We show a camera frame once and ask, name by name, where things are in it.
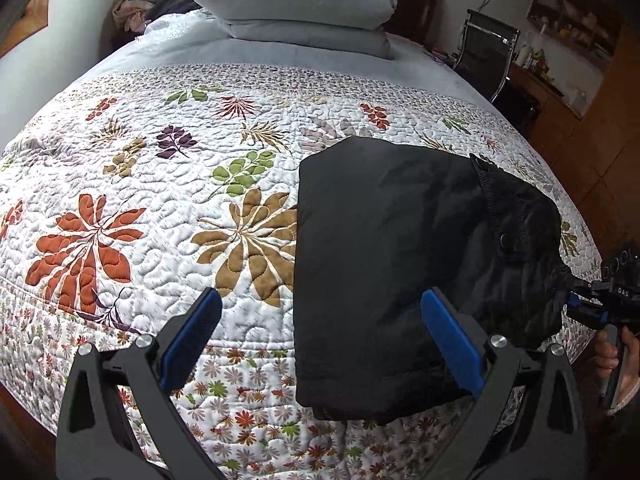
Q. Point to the wooden side window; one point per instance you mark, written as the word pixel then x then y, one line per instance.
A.
pixel 25 25

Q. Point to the green toy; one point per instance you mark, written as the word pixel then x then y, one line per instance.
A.
pixel 540 59

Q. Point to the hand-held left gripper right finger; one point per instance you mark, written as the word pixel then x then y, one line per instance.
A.
pixel 450 335

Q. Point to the wooden wardrobe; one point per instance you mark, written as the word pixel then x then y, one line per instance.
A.
pixel 615 160

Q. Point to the white bottle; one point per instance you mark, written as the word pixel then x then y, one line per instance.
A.
pixel 525 55

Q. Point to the wooden desk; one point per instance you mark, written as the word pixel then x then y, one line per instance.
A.
pixel 555 110

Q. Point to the light blue bed sheet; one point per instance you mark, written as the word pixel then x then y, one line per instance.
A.
pixel 250 57

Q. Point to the grey-blue pillow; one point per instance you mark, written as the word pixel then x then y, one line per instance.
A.
pixel 310 37

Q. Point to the pink cloth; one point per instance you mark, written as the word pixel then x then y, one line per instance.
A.
pixel 132 12

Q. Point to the dark wooden headboard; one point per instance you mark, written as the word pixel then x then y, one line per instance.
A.
pixel 415 10

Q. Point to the wooden wall shelf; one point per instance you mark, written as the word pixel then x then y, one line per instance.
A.
pixel 575 25

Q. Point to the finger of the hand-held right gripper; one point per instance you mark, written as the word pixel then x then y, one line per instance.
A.
pixel 580 310
pixel 582 286

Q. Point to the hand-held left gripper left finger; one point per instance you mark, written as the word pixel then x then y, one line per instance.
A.
pixel 192 332

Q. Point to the floral quilted bedspread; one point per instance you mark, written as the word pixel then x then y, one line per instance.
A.
pixel 200 185

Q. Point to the person's right hand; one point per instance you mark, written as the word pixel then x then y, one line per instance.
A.
pixel 631 365

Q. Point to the black office chair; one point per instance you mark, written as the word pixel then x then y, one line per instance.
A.
pixel 485 50

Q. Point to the black pants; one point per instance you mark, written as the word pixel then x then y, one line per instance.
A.
pixel 390 260

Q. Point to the dark cloth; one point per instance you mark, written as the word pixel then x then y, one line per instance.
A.
pixel 175 2

